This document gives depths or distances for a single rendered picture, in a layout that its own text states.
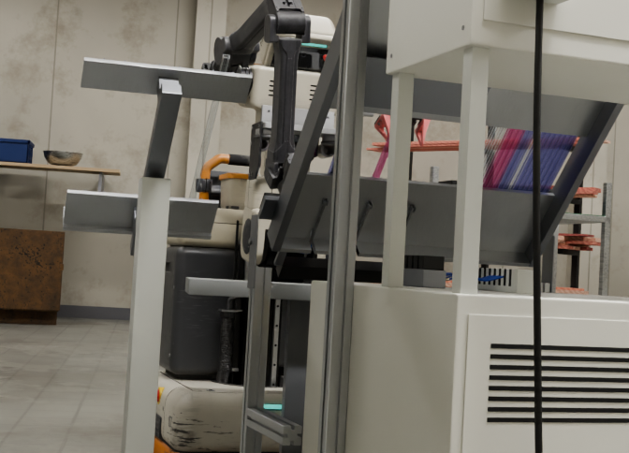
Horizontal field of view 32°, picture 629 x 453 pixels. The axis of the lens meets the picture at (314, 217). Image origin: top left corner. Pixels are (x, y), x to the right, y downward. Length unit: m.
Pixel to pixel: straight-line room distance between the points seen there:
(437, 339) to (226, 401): 1.43
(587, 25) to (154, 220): 0.99
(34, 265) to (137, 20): 3.01
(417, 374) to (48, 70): 9.81
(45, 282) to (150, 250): 7.52
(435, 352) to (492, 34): 0.50
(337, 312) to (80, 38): 9.54
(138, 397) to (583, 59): 1.13
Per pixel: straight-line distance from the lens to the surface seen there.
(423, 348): 1.76
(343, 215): 2.02
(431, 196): 2.57
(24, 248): 9.78
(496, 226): 2.71
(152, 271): 2.29
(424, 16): 1.86
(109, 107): 11.30
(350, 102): 2.04
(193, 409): 3.04
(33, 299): 9.80
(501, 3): 1.73
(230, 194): 3.43
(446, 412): 1.68
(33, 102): 11.36
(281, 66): 2.71
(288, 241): 2.53
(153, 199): 2.29
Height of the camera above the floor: 0.65
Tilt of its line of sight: 3 degrees up
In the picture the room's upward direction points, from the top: 3 degrees clockwise
